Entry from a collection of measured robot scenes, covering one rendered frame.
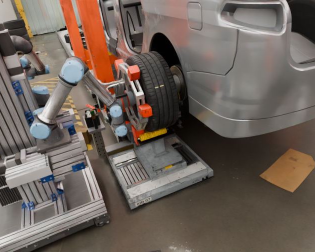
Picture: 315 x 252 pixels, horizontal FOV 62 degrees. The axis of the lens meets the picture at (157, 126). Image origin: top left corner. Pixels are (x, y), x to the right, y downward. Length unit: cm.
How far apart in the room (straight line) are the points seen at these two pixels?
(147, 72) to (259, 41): 87
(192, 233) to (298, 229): 76
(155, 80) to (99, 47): 78
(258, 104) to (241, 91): 13
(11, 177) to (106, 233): 85
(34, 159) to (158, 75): 105
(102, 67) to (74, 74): 104
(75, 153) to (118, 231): 72
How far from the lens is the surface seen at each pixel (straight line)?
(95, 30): 251
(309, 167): 280
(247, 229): 218
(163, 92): 195
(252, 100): 153
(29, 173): 187
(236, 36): 143
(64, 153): 195
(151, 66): 201
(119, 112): 168
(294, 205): 241
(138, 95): 194
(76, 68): 154
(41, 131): 171
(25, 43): 225
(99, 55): 254
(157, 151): 249
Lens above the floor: 169
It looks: 29 degrees down
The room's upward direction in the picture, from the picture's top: 8 degrees counter-clockwise
